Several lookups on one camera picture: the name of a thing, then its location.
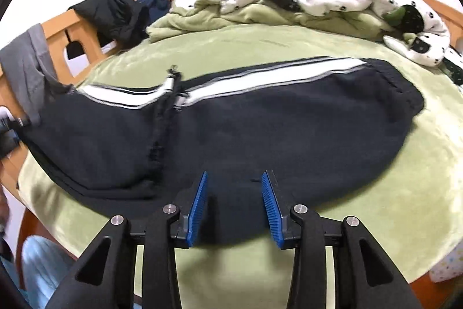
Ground black pants with white stripe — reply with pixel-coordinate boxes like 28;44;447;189
19;57;425;244

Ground light blue pant leg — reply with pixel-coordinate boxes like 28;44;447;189
21;235;75;308

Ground green fleece bed blanket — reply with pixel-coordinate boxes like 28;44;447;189
16;1;463;309

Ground grey garment on bedframe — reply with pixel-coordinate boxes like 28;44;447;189
0;23;74;118

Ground white patterned quilt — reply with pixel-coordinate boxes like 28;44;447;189
173;0;462;85

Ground black jacket on bedframe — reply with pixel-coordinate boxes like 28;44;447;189
70;0;149;49

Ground navy blue garment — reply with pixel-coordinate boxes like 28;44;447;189
137;0;171;27

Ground wooden bed frame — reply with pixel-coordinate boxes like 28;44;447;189
1;0;462;308

